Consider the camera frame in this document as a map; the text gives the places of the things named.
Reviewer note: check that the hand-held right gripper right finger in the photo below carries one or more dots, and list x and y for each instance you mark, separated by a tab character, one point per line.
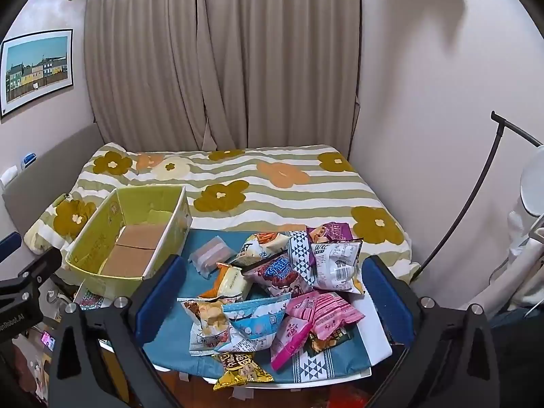
387	301

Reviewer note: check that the beige curtain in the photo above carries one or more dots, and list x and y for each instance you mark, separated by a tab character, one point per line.
221	55

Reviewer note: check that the white and purple snack packet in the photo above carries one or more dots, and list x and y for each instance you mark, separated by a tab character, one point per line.
338	265

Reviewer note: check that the orange and cream snack packet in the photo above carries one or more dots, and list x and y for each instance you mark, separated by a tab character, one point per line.
229	282

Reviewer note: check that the translucent pink wafer packet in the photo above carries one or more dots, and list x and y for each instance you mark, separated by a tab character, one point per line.
211	255

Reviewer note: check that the flowered striped bedspread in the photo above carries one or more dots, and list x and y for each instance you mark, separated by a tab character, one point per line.
272	187

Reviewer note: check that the light blue snack packet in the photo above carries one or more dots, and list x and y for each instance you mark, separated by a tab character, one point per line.
255	321

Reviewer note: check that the black curved lamp pole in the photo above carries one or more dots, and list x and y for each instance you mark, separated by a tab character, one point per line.
476	197

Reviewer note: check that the yellow-green cardboard box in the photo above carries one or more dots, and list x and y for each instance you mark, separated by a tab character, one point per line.
127	250

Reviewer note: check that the small blue box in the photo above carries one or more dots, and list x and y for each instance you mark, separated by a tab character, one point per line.
29	159

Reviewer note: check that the pink snack packet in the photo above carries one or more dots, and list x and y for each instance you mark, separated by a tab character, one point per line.
316	312

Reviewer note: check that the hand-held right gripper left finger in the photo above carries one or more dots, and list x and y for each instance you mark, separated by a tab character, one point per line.
163	289

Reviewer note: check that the white potato chips packet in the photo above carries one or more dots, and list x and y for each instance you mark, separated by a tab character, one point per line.
208	321

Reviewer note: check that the dark green snack packet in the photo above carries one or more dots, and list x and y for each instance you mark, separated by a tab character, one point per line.
329	340

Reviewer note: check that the blue patterned table cloth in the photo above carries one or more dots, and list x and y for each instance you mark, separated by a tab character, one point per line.
170	340

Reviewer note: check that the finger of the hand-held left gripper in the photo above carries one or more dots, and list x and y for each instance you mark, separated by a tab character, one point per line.
9	245

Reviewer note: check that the red and blue snack packet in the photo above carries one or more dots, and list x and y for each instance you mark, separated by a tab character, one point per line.
278	278

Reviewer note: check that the red and white packet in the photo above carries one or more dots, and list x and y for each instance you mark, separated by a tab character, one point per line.
91	299

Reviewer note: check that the framed houses picture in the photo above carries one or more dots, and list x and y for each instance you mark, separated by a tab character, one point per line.
36	70

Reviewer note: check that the white fries snack packet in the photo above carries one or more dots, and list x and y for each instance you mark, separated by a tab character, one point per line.
259	248

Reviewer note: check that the white garment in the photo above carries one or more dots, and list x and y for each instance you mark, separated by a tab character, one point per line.
520	263

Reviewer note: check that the white round lamp head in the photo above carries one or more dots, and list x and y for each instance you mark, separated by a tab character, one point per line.
534	182

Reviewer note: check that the grey bed headboard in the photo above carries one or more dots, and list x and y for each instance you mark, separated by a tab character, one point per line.
46	170

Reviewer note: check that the yellow snack packet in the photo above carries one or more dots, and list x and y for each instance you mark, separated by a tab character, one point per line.
242	369

